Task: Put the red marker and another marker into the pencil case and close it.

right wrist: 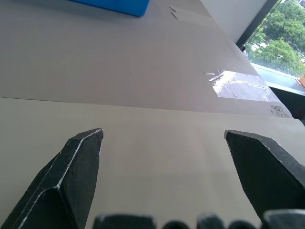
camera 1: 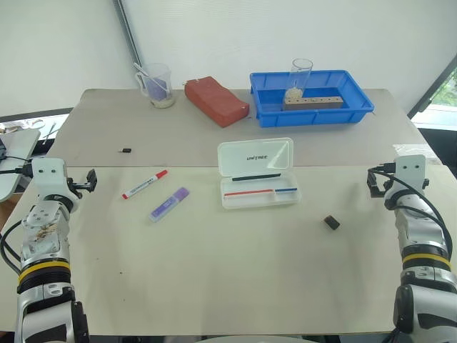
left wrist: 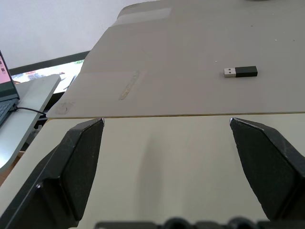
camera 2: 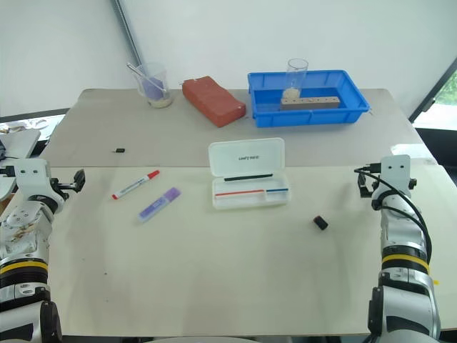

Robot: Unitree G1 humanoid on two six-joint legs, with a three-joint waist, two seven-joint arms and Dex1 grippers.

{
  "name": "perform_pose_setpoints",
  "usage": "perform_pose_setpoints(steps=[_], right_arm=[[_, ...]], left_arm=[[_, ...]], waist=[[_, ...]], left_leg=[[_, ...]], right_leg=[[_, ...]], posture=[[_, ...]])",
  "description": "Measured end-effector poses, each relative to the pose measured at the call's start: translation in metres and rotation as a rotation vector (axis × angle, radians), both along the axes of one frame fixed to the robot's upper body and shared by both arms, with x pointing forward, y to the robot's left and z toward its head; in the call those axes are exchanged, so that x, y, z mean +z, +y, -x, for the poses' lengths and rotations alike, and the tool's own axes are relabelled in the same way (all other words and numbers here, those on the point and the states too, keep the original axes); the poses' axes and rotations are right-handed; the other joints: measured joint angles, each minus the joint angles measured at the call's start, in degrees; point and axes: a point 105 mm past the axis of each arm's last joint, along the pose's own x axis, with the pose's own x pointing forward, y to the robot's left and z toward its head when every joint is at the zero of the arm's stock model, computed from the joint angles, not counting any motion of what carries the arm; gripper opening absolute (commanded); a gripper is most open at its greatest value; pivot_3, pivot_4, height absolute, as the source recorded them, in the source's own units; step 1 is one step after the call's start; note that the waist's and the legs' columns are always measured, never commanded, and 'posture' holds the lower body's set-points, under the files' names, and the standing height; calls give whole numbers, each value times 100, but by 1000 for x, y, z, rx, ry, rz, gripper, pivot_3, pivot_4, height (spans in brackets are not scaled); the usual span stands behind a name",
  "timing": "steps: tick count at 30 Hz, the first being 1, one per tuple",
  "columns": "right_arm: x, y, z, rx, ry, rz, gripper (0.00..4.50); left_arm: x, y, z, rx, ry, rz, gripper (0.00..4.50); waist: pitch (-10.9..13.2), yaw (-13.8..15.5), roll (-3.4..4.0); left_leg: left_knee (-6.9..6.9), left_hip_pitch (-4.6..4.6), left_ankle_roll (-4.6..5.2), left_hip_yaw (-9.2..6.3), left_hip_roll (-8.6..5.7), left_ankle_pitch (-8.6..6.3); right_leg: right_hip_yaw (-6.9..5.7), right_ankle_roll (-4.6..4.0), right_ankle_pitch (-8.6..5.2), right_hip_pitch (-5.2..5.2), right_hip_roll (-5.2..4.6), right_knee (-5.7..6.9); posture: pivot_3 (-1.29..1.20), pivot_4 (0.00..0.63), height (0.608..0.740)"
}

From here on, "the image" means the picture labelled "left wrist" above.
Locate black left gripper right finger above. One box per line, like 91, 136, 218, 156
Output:
228, 116, 305, 221

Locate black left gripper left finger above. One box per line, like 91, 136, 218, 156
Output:
0, 117, 106, 229

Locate grey side table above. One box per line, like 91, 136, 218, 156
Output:
0, 74, 61, 173

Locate dark laptop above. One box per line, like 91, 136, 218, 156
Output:
0, 50, 20, 128

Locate black framed display screen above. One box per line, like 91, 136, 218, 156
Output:
8, 50, 91, 95

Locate black USB flash drive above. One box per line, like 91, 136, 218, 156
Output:
223, 66, 259, 78

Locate grey table mat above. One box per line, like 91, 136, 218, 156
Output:
45, 0, 305, 119

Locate black laptop cable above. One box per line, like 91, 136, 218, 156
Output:
10, 104, 47, 118

